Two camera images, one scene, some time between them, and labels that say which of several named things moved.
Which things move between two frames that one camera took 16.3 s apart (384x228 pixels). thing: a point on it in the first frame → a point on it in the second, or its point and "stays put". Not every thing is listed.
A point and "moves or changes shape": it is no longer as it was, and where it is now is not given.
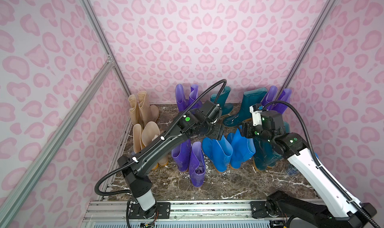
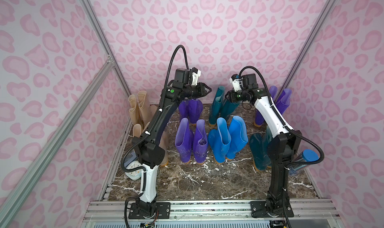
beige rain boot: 133,112 stays put
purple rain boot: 197,165 moves or changes shape
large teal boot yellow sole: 276,157 moves or changes shape
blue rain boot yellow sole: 218,152 moves or changes shape
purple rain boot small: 285,96 stays put
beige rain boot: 137,146 stays put
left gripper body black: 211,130 → 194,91
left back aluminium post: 84,0 stays put
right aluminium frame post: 330,6 stays put
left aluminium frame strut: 11,206 stays put
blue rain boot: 242,148 moves or changes shape
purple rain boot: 182,155 moves or changes shape
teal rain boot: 252,97 → 228,107
